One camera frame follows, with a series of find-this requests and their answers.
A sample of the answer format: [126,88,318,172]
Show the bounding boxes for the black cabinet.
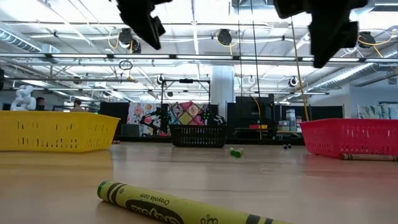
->
[226,95,275,138]

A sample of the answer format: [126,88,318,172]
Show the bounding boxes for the teal patterned wall picture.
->
[356,101,398,120]

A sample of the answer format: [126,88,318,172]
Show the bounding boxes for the ceiling light strip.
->
[0,52,398,63]

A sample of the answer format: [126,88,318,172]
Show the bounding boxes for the black ceiling cable reel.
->
[357,30,376,49]
[118,27,142,54]
[216,29,233,47]

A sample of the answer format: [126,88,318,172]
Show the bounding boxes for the red plastic basket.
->
[300,118,398,159]

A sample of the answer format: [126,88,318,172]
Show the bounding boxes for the yellow cable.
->
[290,17,311,122]

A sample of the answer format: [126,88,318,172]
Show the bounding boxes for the person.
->
[70,98,86,113]
[34,96,47,112]

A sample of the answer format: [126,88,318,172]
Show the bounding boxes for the white bulbous sculpture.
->
[10,85,37,112]

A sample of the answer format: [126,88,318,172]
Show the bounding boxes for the stacked storage boxes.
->
[277,108,303,132]

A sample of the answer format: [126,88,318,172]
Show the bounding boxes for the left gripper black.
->
[116,0,172,50]

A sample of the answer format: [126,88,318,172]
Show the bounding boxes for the black gantry frame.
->
[160,78,211,138]

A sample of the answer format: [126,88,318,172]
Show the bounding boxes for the colourful patchwork panel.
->
[126,101,218,138]

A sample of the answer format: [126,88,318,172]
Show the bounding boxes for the black aluminium table frame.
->
[111,134,307,146]

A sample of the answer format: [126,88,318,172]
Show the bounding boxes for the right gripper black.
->
[273,0,369,69]

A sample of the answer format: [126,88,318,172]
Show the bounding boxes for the black plastic basket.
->
[169,124,228,148]

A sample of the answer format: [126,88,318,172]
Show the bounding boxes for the yellow plastic basket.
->
[0,111,121,153]

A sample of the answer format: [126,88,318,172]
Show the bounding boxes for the white column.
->
[211,65,236,125]

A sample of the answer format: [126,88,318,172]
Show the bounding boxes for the silver ventilation duct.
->
[307,46,398,91]

